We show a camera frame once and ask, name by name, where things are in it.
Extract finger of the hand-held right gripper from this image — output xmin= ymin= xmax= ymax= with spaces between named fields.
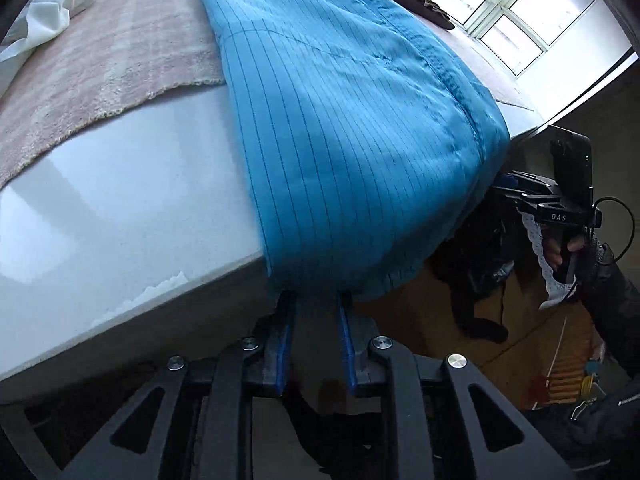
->
xmin=492 ymin=171 xmax=557 ymax=207

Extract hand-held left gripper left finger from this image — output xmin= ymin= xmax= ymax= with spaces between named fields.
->
xmin=60 ymin=290 xmax=297 ymax=480

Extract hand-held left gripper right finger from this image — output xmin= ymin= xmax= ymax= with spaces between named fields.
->
xmin=338 ymin=292 xmax=576 ymax=480

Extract blue striped coverall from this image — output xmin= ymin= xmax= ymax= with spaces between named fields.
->
xmin=189 ymin=0 xmax=511 ymax=306

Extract person's right forearm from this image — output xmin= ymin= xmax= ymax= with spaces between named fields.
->
xmin=575 ymin=240 xmax=640 ymax=391

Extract person's right hand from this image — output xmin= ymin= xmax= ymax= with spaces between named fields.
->
xmin=542 ymin=232 xmax=587 ymax=273

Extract white lace cloth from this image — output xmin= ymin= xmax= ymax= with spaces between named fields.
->
xmin=517 ymin=207 xmax=581 ymax=311

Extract person's black pants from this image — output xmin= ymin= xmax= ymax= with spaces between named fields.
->
xmin=295 ymin=390 xmax=396 ymax=480

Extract wooden slatted rack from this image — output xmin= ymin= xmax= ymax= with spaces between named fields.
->
xmin=537 ymin=317 xmax=606 ymax=411

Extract person's black jacket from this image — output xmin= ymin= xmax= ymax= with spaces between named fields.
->
xmin=520 ymin=360 xmax=640 ymax=480

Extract pink checked blanket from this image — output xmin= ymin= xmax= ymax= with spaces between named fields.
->
xmin=0 ymin=0 xmax=546 ymax=191

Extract white garment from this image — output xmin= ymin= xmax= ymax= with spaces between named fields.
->
xmin=0 ymin=0 xmax=99 ymax=63

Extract white window frame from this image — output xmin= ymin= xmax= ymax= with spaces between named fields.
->
xmin=400 ymin=0 xmax=636 ymax=78

